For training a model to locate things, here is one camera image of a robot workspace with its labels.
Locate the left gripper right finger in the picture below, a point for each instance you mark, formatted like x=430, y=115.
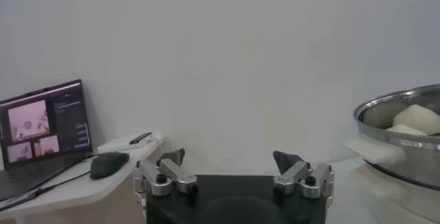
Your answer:
x=292, y=174

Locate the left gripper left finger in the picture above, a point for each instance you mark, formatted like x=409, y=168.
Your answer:
x=178, y=177

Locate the white steamed baozi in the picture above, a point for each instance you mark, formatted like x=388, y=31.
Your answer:
x=405, y=130
x=417, y=117

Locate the perforated steel steamer basket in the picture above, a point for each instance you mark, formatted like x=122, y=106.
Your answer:
x=405, y=149

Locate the black computer mouse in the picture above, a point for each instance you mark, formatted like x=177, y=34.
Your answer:
x=108, y=165

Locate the white side table with laptop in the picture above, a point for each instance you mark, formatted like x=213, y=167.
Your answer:
x=86, y=194

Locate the black laptop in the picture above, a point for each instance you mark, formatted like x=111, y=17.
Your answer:
x=44, y=125

